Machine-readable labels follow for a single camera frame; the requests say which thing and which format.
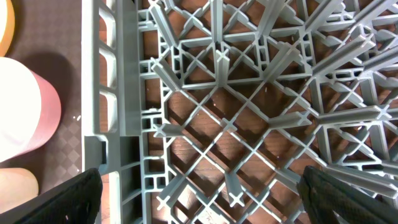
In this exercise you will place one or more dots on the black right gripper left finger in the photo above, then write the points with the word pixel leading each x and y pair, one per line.
pixel 77 200

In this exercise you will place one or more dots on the brown serving tray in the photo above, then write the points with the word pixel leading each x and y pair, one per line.
pixel 47 40

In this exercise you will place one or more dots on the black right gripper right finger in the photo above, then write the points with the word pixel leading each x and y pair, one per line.
pixel 326 198

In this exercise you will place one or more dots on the grey dishwasher rack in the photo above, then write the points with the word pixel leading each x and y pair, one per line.
pixel 209 111

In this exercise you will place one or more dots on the pale green cup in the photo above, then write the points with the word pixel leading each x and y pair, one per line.
pixel 18 186

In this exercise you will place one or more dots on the yellow plate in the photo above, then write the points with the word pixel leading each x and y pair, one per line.
pixel 7 25

